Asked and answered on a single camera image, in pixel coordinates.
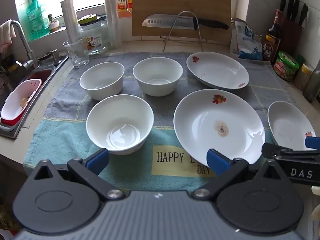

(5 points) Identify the glass jar with black lid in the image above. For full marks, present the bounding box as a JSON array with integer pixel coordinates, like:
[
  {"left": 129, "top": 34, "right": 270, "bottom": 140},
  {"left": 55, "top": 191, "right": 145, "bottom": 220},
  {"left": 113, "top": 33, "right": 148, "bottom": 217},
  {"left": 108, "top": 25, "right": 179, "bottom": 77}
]
[{"left": 79, "top": 15, "right": 110, "bottom": 55}]

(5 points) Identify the red plastic basin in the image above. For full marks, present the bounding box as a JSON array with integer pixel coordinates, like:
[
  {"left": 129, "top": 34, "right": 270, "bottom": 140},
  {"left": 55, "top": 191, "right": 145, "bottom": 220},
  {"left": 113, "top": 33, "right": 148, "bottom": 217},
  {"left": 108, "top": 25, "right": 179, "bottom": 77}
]
[{"left": 0, "top": 69, "right": 52, "bottom": 132}]

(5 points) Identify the black-handled kitchen knife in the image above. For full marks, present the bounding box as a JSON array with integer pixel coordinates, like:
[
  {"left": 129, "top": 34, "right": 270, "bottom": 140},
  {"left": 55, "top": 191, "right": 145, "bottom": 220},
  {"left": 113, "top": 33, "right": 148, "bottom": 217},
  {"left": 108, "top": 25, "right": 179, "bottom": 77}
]
[{"left": 142, "top": 14, "right": 230, "bottom": 31}]

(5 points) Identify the dark soy sauce bottle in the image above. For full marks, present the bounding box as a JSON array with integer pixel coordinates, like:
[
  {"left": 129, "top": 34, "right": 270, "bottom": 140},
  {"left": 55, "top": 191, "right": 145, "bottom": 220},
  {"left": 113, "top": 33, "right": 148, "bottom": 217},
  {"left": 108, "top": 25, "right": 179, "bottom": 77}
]
[{"left": 263, "top": 9, "right": 282, "bottom": 62}]

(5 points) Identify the dark red knife block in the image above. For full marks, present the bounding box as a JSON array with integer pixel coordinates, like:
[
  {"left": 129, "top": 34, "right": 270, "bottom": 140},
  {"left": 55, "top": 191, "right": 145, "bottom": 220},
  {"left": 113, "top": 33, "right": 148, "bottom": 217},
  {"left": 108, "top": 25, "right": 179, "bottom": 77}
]
[{"left": 277, "top": 17, "right": 303, "bottom": 63}]

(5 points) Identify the pink cloth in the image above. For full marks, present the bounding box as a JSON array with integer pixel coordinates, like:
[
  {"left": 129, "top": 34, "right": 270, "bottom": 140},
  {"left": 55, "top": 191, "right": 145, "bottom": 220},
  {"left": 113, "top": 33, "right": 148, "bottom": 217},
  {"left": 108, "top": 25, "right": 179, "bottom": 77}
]
[{"left": 0, "top": 20, "right": 16, "bottom": 53}]

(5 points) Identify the yellow-lidded spice jar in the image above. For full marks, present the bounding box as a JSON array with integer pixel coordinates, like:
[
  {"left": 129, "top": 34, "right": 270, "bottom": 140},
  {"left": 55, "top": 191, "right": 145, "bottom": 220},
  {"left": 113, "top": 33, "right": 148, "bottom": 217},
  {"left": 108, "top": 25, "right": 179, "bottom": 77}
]
[{"left": 294, "top": 63, "right": 314, "bottom": 90}]

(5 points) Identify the stack of clear plastic cups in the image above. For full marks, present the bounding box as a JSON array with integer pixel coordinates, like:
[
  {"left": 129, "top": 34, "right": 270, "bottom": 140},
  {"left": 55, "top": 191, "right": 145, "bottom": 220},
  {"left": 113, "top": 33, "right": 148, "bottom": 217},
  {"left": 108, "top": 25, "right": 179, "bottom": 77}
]
[{"left": 103, "top": 0, "right": 123, "bottom": 49}]

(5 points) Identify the white and blue salt bag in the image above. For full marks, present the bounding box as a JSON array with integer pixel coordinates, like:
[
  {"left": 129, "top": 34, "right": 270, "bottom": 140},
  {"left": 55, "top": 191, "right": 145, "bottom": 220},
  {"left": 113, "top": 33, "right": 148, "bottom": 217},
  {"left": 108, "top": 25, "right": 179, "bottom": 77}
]
[{"left": 229, "top": 20, "right": 264, "bottom": 60}]

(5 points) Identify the small potted plant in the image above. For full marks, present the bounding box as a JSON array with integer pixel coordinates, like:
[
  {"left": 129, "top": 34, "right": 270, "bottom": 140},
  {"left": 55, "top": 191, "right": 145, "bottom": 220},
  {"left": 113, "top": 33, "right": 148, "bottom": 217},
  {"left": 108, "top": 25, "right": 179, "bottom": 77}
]
[{"left": 47, "top": 13, "right": 60, "bottom": 32}]

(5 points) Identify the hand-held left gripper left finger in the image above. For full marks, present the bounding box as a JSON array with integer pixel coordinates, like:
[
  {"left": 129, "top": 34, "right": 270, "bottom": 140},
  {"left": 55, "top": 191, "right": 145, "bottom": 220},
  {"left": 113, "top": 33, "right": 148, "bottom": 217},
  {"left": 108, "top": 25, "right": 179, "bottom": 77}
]
[{"left": 26, "top": 148, "right": 125, "bottom": 202}]

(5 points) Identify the steel sink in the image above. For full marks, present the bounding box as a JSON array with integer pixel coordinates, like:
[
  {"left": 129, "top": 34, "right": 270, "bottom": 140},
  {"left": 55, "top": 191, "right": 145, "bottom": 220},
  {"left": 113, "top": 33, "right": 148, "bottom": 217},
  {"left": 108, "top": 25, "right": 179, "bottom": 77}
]
[{"left": 0, "top": 54, "right": 69, "bottom": 140}]

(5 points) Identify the clear drinking glass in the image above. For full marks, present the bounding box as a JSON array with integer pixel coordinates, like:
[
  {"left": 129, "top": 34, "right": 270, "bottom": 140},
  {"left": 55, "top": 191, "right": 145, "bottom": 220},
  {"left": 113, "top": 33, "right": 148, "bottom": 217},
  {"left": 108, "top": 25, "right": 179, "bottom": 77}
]
[{"left": 63, "top": 38, "right": 90, "bottom": 67}]

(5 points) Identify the green dish soap bottle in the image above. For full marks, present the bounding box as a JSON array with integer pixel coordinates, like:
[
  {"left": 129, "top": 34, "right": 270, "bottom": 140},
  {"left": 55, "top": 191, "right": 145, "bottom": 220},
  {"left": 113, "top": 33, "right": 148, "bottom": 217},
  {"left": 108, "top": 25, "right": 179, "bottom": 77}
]
[{"left": 26, "top": 0, "right": 50, "bottom": 42}]

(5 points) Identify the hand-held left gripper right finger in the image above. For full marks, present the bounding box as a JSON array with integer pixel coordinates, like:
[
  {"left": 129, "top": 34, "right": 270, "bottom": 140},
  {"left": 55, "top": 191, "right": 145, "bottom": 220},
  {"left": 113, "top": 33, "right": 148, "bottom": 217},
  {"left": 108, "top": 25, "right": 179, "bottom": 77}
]
[{"left": 191, "top": 149, "right": 292, "bottom": 202}]

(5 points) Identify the metal faucet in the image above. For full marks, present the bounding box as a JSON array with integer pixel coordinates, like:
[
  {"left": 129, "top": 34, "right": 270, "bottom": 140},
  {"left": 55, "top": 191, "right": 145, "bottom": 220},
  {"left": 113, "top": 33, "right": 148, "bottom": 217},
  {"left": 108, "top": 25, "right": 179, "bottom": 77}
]
[{"left": 10, "top": 20, "right": 38, "bottom": 68}]

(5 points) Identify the metal wire rack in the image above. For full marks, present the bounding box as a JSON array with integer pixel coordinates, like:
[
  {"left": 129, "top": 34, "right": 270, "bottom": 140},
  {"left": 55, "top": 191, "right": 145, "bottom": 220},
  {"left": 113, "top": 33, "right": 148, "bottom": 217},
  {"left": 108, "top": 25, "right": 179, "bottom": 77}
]
[{"left": 160, "top": 10, "right": 208, "bottom": 53}]

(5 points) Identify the plastic wrap roll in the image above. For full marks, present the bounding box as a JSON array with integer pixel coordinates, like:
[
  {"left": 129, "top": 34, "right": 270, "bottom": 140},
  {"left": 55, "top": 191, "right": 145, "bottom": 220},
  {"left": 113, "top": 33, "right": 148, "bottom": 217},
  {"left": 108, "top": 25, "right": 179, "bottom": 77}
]
[{"left": 61, "top": 0, "right": 83, "bottom": 43}]

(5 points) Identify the white ceramic bowl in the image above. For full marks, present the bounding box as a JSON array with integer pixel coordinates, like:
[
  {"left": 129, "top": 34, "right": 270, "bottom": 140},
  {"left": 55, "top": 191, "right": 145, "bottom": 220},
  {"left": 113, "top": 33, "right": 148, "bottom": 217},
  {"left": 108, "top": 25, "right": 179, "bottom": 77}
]
[
  {"left": 79, "top": 62, "right": 125, "bottom": 100},
  {"left": 132, "top": 57, "right": 184, "bottom": 97},
  {"left": 86, "top": 94, "right": 154, "bottom": 155}
]

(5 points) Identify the grey and teal checked towel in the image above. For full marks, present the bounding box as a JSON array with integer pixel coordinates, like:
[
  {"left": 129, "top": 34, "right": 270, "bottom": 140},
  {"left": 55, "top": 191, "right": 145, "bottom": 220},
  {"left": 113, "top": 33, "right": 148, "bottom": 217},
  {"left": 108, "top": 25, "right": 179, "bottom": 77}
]
[{"left": 22, "top": 52, "right": 300, "bottom": 191}]

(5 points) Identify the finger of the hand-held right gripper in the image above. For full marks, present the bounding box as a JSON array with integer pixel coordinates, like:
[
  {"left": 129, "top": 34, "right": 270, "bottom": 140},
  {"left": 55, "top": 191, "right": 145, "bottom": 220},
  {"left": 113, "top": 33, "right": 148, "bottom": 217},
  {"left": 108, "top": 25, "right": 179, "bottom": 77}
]
[
  {"left": 304, "top": 136, "right": 320, "bottom": 150},
  {"left": 261, "top": 142, "right": 320, "bottom": 160}
]

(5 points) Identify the white drain basket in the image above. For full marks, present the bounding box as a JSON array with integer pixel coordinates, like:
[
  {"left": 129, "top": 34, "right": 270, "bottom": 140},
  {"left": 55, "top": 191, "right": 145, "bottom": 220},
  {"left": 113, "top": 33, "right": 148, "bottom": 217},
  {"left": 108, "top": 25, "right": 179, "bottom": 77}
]
[{"left": 0, "top": 79, "right": 42, "bottom": 126}]

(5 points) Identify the white fruit-print plate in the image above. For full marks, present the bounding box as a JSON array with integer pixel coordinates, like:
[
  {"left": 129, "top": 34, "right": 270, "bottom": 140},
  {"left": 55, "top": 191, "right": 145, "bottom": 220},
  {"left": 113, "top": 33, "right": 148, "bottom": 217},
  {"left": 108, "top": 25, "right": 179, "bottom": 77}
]
[
  {"left": 186, "top": 52, "right": 250, "bottom": 90},
  {"left": 267, "top": 101, "right": 317, "bottom": 152},
  {"left": 173, "top": 89, "right": 266, "bottom": 165}
]

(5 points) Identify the green-lidded sauce jar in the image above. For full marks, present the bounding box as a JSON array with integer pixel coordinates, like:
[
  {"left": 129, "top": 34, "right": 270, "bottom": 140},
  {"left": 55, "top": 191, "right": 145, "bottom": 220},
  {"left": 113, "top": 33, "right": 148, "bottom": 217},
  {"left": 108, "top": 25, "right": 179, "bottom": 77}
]
[{"left": 274, "top": 51, "right": 300, "bottom": 82}]

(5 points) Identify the clear glass bottle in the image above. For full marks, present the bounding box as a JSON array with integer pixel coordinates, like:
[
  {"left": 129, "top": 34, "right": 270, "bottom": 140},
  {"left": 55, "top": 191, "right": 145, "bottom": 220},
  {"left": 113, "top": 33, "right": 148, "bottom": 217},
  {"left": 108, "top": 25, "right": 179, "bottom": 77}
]
[{"left": 302, "top": 60, "right": 320, "bottom": 103}]

